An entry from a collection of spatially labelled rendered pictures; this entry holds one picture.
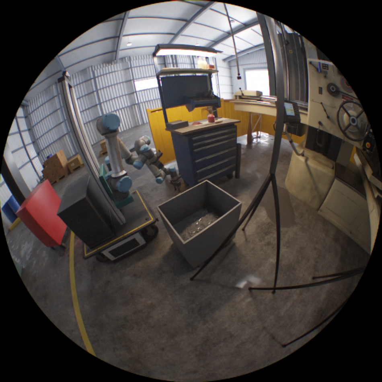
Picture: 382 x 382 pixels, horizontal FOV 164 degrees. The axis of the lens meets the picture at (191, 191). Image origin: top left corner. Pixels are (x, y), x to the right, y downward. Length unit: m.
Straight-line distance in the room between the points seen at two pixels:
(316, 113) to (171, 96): 1.77
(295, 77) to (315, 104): 0.88
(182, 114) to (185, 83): 0.86
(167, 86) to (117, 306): 2.53
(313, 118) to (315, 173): 0.68
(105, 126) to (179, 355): 1.70
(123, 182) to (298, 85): 2.61
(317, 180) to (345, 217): 0.70
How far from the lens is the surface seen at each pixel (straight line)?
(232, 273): 1.32
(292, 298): 1.47
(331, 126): 1.79
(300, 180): 2.07
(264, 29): 7.51
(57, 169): 6.70
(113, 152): 0.88
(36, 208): 2.30
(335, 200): 2.09
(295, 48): 2.71
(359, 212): 2.20
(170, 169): 1.39
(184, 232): 1.20
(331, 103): 1.79
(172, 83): 1.93
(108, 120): 0.85
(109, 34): 11.32
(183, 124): 1.64
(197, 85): 2.11
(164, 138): 2.55
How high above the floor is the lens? 1.26
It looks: 38 degrees down
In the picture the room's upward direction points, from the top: 10 degrees counter-clockwise
